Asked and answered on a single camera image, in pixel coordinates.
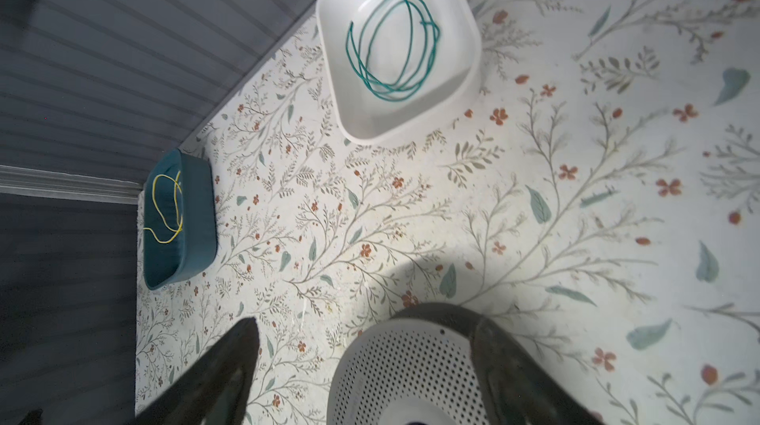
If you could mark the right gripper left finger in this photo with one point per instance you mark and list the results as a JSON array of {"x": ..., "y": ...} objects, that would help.
[{"x": 216, "y": 388}]

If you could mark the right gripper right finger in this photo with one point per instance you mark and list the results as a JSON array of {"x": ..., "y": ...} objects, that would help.
[{"x": 514, "y": 388}]

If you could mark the grey perforated cable spool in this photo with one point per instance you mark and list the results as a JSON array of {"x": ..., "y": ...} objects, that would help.
[{"x": 428, "y": 364}]

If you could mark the teal plastic tray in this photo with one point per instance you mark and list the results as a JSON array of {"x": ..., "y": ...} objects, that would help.
[{"x": 180, "y": 236}]

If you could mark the floral table mat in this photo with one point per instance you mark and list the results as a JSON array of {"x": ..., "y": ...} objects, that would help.
[{"x": 600, "y": 200}]

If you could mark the white plastic tray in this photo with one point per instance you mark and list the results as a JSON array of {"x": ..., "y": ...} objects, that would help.
[{"x": 398, "y": 66}]

